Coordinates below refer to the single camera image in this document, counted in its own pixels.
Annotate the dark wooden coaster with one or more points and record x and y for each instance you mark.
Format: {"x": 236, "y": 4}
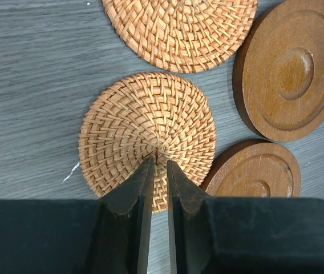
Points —
{"x": 278, "y": 75}
{"x": 254, "y": 168}

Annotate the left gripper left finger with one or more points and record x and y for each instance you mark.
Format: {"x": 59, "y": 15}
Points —
{"x": 120, "y": 240}

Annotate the small woven rattan coaster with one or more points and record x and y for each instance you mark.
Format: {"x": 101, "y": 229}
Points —
{"x": 152, "y": 114}

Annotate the large woven rattan coaster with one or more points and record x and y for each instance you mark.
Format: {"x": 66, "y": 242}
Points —
{"x": 182, "y": 36}

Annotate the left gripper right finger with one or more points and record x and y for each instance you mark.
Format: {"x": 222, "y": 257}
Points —
{"x": 190, "y": 238}

